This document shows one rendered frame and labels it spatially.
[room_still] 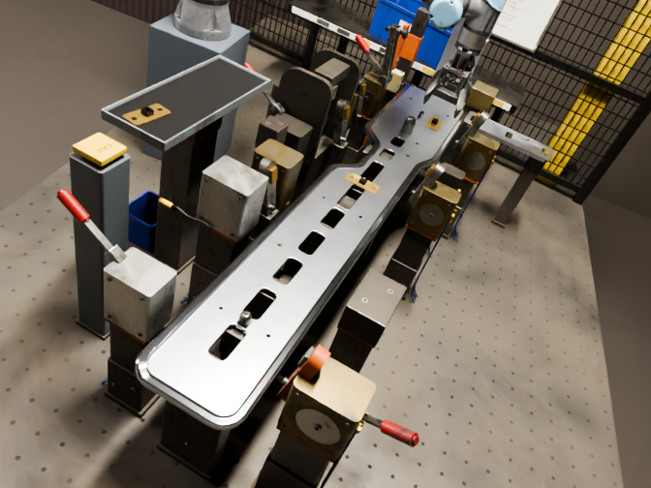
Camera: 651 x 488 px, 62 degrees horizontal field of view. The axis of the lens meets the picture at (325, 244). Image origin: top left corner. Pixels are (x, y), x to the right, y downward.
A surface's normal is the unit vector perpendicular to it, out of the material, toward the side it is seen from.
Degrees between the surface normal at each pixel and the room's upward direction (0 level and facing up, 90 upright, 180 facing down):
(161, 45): 90
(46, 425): 0
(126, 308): 90
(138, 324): 90
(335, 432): 90
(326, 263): 0
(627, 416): 0
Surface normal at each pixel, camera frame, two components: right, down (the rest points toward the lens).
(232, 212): -0.42, 0.52
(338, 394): 0.26, -0.72
